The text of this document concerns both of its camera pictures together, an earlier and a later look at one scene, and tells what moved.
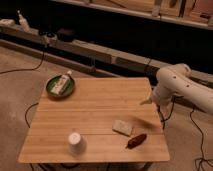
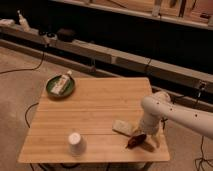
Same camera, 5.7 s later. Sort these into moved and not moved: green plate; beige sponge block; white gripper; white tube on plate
Moved: white gripper
Not moved: white tube on plate; green plate; beige sponge block
